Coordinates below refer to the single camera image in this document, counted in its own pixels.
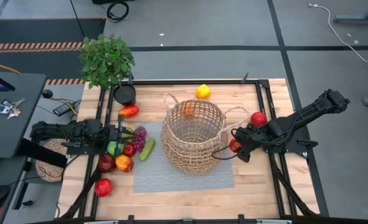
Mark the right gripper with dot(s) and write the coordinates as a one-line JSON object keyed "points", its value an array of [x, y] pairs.
{"points": [[256, 135]]}

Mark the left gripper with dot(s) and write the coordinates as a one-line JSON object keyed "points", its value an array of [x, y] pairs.
{"points": [[112, 135]]}

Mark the green pear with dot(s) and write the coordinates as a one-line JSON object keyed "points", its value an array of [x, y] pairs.
{"points": [[130, 129]]}

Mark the small red apple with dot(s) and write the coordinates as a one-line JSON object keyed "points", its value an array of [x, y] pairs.
{"points": [[129, 151]]}

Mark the green apple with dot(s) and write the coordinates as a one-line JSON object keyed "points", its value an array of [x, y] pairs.
{"points": [[111, 148]]}

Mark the red orange mango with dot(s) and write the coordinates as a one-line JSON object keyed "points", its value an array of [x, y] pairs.
{"points": [[129, 111]]}

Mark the orange yellow peach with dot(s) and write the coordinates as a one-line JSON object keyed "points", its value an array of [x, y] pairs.
{"points": [[124, 163]]}

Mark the glossy red apple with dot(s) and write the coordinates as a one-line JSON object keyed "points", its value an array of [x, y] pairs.
{"points": [[258, 118]]}

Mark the dark red apple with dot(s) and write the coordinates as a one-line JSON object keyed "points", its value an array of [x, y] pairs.
{"points": [[106, 164]]}

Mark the bright red pomegranate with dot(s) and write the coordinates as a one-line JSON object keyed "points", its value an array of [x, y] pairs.
{"points": [[103, 187]]}

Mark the orange fruit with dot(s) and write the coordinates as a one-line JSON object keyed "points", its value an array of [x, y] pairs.
{"points": [[188, 109]]}

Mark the yellow bell pepper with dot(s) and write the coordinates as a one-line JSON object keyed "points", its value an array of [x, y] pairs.
{"points": [[203, 91]]}

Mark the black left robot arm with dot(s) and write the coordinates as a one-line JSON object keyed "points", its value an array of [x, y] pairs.
{"points": [[53, 130]]}

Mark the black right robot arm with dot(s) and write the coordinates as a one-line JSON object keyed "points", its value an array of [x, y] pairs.
{"points": [[305, 115]]}

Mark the purple grape bunch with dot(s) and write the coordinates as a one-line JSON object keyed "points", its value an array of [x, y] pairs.
{"points": [[139, 138]]}

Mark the green cucumber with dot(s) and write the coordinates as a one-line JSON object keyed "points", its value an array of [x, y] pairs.
{"points": [[147, 150]]}

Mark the grey woven placemat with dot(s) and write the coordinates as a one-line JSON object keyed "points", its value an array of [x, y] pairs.
{"points": [[152, 179]]}

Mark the green potted plant black pot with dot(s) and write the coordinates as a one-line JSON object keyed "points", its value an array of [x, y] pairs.
{"points": [[106, 62]]}

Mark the round woven trivet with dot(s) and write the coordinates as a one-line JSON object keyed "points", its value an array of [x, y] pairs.
{"points": [[48, 172]]}

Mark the black desk support bar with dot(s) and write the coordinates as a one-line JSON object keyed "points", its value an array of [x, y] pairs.
{"points": [[40, 152]]}

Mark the black round knob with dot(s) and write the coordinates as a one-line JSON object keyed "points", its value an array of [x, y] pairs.
{"points": [[47, 93]]}

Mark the dark grey desk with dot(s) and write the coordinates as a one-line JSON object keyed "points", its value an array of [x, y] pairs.
{"points": [[12, 133]]}

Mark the bunch of keys with fob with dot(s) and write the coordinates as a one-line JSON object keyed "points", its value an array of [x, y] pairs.
{"points": [[1, 109]]}

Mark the black hazard striped floor mat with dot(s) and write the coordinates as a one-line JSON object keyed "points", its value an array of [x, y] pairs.
{"points": [[31, 31]]}

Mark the grey metal furniture leg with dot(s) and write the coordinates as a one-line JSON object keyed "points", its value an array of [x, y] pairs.
{"points": [[358, 20]]}

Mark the black aluminium table frame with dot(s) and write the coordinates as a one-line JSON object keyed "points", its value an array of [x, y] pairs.
{"points": [[221, 82]]}

